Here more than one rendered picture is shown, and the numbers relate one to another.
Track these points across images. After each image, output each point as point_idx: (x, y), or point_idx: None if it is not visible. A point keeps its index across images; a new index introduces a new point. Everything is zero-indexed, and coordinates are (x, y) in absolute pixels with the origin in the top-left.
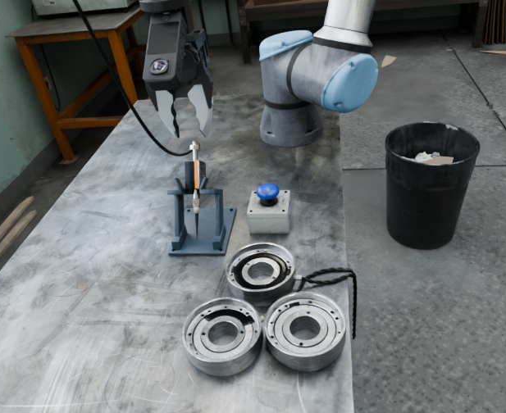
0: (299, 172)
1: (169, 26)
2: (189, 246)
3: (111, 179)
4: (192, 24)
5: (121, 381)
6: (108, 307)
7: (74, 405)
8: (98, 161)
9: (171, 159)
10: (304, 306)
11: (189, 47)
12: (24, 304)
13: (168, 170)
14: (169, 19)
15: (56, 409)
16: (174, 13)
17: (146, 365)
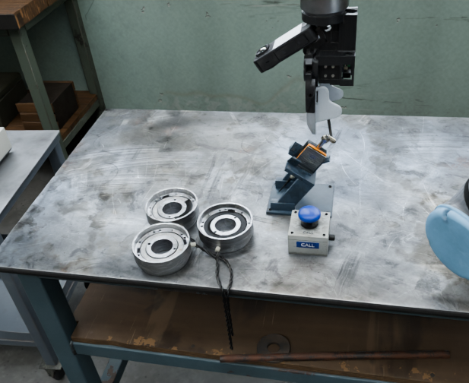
0: (403, 266)
1: (296, 31)
2: (279, 191)
3: (391, 135)
4: (353, 45)
5: (165, 179)
6: (225, 164)
7: (156, 165)
8: (425, 122)
9: (432, 167)
10: (182, 248)
11: (305, 55)
12: (239, 130)
13: (409, 167)
14: (303, 26)
15: (156, 159)
16: (308, 25)
17: (172, 187)
